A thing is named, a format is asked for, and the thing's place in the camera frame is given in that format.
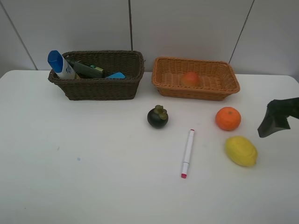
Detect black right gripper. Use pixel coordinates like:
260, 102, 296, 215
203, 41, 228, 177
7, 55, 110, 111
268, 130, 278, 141
257, 98, 299, 138

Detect yellow lemon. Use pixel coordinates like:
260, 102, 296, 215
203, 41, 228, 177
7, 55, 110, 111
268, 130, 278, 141
225, 136, 258, 167

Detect orange tangerine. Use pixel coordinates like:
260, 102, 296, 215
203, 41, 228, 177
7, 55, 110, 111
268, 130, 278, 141
215, 107, 242, 131

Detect white pink-capped marker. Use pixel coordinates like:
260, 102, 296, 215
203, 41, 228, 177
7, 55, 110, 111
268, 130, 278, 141
181, 129, 195, 179

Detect red orange peach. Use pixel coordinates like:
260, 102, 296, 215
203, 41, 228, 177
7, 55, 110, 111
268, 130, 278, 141
180, 71, 200, 87

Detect dark purple mangosteen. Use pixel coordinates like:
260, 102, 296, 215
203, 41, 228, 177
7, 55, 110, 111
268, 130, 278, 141
147, 105, 169, 128

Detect blue whiteboard eraser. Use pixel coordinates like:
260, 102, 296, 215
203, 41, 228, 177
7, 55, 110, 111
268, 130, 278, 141
105, 72, 126, 79

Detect dark green rectangular bottle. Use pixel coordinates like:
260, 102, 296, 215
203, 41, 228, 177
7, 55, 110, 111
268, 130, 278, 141
66, 57, 104, 78

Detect white blue-capped shampoo bottle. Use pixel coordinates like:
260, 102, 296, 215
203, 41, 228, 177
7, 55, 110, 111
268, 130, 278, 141
48, 50, 77, 79

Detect orange wicker basket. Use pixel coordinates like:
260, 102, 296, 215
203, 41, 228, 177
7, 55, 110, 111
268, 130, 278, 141
151, 57, 240, 101

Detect dark brown wicker basket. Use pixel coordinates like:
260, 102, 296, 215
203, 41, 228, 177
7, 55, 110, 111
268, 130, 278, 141
48, 50, 144, 101

